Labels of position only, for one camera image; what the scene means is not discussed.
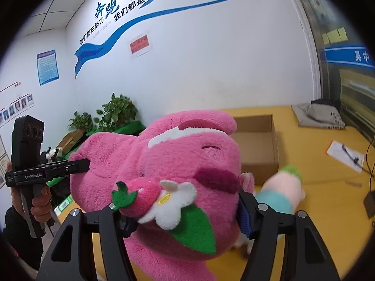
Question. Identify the blue wall notice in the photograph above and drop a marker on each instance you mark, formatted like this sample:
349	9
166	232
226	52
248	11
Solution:
47	67

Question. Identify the wooden box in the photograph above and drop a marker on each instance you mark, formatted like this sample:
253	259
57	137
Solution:
70	142

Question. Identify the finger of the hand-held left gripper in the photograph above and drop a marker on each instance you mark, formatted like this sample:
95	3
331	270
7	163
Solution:
79	165

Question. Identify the person's left forearm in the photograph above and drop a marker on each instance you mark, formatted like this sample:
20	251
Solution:
20	240

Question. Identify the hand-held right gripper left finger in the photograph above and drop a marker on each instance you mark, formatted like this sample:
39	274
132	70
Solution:
129	229

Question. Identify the blue ribbon wall decal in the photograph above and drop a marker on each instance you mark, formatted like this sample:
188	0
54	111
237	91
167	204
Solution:
88	55

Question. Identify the yellow sticky note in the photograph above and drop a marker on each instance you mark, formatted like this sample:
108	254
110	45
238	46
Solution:
342	33
334	35
325	37

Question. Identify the black power adapter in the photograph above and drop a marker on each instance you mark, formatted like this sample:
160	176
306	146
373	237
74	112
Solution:
370	205

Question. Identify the white paper sheet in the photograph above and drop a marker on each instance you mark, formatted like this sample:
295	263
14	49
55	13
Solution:
339	152

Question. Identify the pink plush bear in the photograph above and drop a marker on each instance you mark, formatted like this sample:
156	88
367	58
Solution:
175	158

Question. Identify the small potted plant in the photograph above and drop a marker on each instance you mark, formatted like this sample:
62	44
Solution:
80	121

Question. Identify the black folded cloth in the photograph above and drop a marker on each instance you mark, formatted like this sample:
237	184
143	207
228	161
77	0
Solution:
325	103

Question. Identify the cardboard box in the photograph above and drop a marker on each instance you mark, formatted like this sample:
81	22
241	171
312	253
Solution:
257	146

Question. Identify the green cloth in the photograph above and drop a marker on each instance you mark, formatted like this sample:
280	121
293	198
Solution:
126	129

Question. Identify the strip of tape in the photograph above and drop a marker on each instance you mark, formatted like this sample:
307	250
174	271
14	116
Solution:
353	183

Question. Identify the person's left hand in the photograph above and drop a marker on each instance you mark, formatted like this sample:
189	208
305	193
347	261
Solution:
43	205

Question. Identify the wall photo chart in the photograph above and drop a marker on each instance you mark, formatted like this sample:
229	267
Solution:
17	108

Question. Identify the large potted plant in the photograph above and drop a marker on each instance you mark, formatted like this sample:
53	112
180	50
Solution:
115	112

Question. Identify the blue door sign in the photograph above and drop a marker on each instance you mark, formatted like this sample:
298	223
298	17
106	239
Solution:
348	55

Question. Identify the grey cloth bag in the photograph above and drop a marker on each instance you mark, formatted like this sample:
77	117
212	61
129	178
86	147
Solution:
316	117

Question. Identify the red wall notice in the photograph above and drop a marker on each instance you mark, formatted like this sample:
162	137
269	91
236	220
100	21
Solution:
140	44

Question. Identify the cartoon window poster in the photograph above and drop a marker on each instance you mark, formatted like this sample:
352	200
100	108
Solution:
316	3

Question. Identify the yellow shelf unit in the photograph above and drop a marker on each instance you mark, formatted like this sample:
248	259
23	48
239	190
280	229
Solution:
357	99

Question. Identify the green white packet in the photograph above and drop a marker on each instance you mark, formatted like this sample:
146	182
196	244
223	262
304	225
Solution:
65	209

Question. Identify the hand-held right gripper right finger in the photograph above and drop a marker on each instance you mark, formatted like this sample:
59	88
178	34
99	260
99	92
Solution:
244	219

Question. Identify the pastel plush pig green hair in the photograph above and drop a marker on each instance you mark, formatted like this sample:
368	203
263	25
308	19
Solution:
278	202

